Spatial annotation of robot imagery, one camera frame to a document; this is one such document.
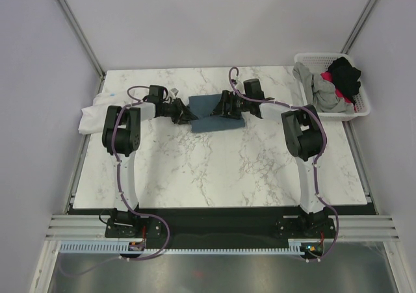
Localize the grey t shirt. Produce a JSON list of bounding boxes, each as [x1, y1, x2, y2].
[[292, 62, 354, 114]]

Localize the aluminium frame rail right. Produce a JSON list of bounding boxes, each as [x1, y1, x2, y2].
[[341, 0, 380, 54]]

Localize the aluminium frame rail left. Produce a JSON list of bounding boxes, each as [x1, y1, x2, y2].
[[55, 0, 106, 79]]

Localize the teal blue polo shirt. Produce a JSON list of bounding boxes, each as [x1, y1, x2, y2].
[[187, 93, 246, 134]]

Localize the aluminium frame rail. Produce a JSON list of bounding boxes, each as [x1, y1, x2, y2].
[[341, 0, 380, 54], [55, 0, 106, 79]]

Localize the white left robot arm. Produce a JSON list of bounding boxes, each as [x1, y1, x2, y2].
[[101, 85, 198, 236]]

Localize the aluminium front frame rails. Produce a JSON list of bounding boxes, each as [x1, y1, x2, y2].
[[46, 215, 399, 242]]

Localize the white folded t shirt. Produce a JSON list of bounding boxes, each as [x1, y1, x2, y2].
[[78, 92, 132, 135]]

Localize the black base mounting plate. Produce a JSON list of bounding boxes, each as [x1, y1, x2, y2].
[[68, 203, 376, 249]]

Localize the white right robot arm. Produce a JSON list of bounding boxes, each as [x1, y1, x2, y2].
[[211, 78, 327, 237]]

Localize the black t shirt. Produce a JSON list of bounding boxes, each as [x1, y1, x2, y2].
[[327, 57, 361, 103]]

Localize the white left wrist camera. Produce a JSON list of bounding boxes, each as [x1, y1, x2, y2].
[[168, 88, 179, 100]]

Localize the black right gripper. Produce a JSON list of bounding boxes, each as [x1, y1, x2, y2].
[[210, 91, 251, 121]]

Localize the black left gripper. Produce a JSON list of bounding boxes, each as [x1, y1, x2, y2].
[[161, 99, 198, 126]]

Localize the white slotted cable duct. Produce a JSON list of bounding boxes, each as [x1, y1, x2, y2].
[[60, 239, 308, 255]]

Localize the red t shirt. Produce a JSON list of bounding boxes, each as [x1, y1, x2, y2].
[[320, 71, 354, 104]]

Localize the white plastic laundry basket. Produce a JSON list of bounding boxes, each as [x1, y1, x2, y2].
[[294, 53, 371, 121]]

